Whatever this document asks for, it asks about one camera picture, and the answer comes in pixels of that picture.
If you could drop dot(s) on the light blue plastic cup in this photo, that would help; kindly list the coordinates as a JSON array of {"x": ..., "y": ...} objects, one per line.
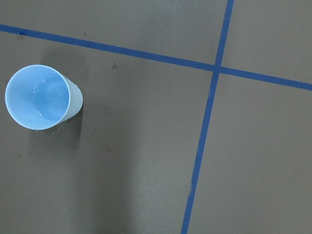
[{"x": 39, "y": 97}]

